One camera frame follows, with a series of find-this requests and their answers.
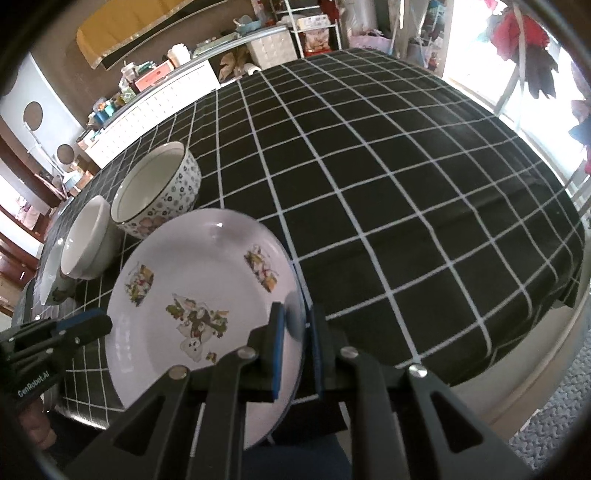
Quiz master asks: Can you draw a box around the metal storage rack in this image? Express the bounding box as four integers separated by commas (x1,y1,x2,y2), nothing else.
281,0,345,58

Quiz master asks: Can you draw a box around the person's left hand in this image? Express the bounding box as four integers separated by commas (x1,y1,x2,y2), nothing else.
21,408,58,450

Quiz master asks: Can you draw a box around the teal basket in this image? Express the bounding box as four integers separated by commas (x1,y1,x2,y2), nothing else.
233,15,264,37

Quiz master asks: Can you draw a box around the floral patterned bowl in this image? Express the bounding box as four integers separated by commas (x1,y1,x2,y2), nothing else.
111,141,202,240

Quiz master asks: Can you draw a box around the floor lamp with round discs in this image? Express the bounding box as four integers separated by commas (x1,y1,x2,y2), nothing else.
21,102,77,185

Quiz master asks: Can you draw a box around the pink box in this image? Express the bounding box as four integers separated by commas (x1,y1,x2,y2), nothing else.
134,62,175,93

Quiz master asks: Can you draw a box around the yellow cloth cover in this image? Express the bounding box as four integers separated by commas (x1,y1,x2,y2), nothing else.
76,0,195,70

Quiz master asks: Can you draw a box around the black checked tablecloth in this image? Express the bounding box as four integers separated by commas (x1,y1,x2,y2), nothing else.
11,48,585,430

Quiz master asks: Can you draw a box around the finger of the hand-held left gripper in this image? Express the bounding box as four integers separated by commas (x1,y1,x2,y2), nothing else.
46,310,113,348

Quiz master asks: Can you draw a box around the dark hanging garment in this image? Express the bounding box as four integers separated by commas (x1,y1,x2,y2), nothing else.
522,44,561,100

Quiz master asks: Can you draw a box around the long white cabinet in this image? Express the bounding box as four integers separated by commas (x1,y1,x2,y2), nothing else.
76,25,289,169

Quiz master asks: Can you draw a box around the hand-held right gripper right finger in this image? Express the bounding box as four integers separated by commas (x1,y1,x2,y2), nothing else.
310,304,532,480

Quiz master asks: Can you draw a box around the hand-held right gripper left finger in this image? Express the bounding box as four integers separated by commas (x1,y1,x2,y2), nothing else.
65,302,286,480

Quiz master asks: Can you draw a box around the white quilted storage box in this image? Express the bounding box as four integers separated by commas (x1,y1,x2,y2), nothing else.
246,32,298,70

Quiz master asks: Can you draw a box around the grey textured rug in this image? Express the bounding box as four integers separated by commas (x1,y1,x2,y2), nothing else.
505,351,591,474

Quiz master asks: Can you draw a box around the white printed plate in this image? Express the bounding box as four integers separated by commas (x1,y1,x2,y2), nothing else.
105,209,306,450
36,240,77,306

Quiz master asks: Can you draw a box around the plain white bowl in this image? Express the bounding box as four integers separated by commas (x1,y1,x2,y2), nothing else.
60,195,122,280

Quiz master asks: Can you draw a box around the red hanging garment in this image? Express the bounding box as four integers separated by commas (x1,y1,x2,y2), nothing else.
489,7,552,58

